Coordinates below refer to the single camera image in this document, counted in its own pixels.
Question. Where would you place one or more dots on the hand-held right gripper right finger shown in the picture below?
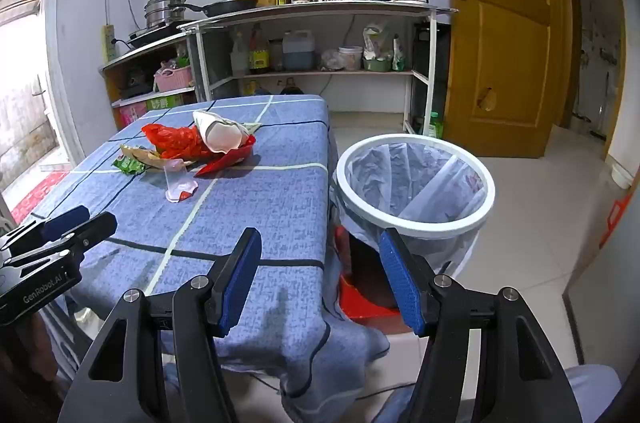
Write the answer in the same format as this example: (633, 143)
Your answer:
(400, 275)

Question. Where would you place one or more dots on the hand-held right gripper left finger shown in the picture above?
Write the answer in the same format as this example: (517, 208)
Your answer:
(244, 275)

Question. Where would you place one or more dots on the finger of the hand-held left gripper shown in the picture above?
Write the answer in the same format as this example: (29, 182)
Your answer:
(65, 218)
(95, 225)

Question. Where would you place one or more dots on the white trash bin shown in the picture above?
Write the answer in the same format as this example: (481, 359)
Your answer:
(415, 223)

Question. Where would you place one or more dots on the clear plastic wrapper red edge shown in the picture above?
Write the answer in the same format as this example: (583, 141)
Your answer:
(177, 180)

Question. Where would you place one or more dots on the red snack packet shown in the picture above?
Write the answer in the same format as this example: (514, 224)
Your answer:
(225, 160)

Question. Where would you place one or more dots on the red plastic stool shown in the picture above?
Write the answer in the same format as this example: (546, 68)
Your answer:
(360, 303)

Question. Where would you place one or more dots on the green snack wrapper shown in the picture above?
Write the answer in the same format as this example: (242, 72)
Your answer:
(127, 164)

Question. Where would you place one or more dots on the blue plaid tablecloth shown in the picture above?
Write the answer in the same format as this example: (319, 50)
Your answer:
(260, 198)

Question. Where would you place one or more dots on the pink carton box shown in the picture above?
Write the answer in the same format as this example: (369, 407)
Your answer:
(131, 115)

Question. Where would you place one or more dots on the red plastic bag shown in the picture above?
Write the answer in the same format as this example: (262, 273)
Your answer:
(175, 140)

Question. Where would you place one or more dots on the white paper bowl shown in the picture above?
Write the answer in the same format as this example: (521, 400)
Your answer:
(222, 135)

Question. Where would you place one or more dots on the green carton box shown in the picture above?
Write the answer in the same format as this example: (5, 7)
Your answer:
(167, 102)

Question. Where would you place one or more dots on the green bottle on floor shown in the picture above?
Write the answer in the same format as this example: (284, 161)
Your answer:
(434, 125)

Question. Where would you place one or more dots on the pink plastic basket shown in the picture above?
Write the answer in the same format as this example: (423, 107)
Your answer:
(172, 79)

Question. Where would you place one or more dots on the yellow power strip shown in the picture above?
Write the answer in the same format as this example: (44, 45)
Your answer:
(108, 40)

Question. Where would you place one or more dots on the black induction cooker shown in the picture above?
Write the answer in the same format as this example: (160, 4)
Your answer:
(152, 35)

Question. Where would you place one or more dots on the clear plastic bottle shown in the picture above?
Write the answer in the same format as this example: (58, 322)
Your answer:
(239, 58)

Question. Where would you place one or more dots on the green seasoning packet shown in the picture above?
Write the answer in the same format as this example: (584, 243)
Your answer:
(398, 55)

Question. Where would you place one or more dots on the yellow label oil bottle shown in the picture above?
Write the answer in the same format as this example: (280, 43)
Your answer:
(258, 55)

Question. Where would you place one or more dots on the white plastic bucket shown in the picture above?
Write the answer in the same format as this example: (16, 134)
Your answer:
(351, 59)

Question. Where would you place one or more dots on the steel steamer pot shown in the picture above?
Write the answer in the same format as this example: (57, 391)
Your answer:
(162, 10)

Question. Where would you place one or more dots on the crumpled plastic bag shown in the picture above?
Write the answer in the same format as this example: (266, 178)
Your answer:
(330, 60)

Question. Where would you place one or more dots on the blue plastic jug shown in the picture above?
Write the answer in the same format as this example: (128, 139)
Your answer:
(298, 53)

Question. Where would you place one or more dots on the white and green bag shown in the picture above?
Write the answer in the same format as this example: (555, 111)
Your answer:
(375, 40)

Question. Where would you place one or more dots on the white floor bowl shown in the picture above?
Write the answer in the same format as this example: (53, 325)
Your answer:
(621, 177)

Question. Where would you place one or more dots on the yellow wooden door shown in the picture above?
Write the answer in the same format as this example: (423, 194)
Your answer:
(500, 53)

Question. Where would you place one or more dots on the black frying pan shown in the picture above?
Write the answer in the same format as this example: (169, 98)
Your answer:
(230, 6)

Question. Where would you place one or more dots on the white metal shelf unit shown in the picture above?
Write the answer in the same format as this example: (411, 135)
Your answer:
(320, 10)

